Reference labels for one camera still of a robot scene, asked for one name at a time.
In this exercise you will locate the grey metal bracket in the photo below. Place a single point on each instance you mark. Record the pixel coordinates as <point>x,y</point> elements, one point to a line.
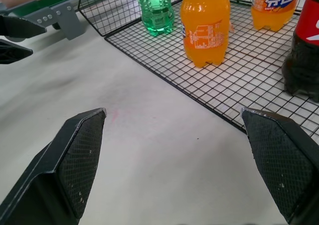
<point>67,20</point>

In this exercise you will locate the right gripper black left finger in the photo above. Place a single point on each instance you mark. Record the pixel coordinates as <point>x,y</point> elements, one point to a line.
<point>62,175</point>

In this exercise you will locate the orange soda bottle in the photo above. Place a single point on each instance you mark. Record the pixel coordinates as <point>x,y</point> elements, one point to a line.
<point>205,28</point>
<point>274,8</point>

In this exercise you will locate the red label cola bottle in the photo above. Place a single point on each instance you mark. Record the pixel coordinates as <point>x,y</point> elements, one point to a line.
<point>304,50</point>

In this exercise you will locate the green conveyor belt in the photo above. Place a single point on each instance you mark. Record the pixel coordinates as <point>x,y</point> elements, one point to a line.
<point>37,4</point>

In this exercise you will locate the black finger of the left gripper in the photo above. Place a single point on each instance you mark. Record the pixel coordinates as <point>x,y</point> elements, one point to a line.
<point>17,53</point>
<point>20,27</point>

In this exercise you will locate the green soda bottle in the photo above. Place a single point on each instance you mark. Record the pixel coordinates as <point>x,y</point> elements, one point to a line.
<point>157,13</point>

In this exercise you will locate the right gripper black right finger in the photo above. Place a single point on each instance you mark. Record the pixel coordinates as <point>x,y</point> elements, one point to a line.
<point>284,165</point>

